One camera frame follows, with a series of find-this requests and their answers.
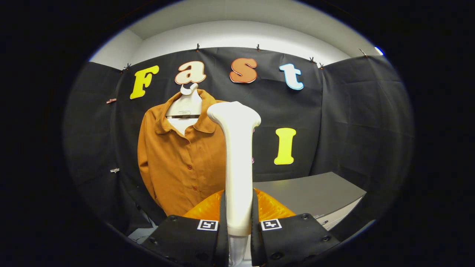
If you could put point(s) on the orange-brown button shirt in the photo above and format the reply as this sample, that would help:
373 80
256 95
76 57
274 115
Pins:
178 167

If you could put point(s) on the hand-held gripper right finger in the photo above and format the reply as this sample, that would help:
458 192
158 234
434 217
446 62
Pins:
289 237

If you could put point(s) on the grey cabinet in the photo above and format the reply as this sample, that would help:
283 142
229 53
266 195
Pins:
315 193

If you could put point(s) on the white mannequin hanger form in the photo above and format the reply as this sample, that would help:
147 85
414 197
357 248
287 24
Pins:
185 105

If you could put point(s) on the black backdrop cloth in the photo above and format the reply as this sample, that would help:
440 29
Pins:
352 122

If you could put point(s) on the white garment steamer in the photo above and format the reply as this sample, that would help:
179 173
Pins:
237 167

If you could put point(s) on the row of black cloth clips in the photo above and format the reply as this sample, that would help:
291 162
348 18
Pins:
197 47

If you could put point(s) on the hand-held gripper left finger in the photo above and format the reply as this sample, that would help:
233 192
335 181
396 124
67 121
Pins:
193 241

